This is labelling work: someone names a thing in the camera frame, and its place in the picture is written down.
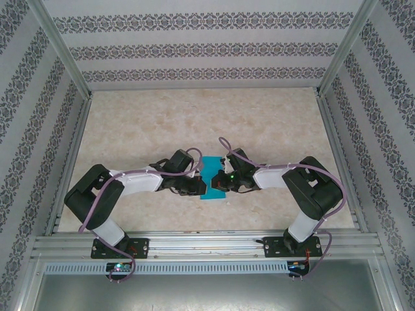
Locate teal cloth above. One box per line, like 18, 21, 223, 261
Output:
199, 155, 228, 201

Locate grey metal sheet panel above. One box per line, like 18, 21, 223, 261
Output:
30, 273, 385, 311

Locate controller board with LEDs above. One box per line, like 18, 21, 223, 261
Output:
288, 260, 308, 273
105, 262, 133, 273

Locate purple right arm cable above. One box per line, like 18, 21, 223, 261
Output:
218, 136, 346, 282

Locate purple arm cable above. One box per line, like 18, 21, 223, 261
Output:
218, 136, 346, 282
78, 147, 204, 283

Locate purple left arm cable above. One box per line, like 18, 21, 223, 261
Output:
78, 147, 204, 283

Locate long aluminium mounting rail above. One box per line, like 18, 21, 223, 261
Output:
31, 229, 381, 259

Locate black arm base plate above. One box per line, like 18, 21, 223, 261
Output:
263, 235, 323, 259
91, 237, 150, 260

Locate grey slotted cable duct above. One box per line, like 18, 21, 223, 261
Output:
43, 260, 290, 275

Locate aluminium table edge rail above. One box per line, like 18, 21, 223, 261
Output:
44, 96, 94, 236
314, 95, 370, 233

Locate aluminium frame post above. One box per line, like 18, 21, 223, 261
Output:
27, 0, 94, 98
313, 0, 379, 97

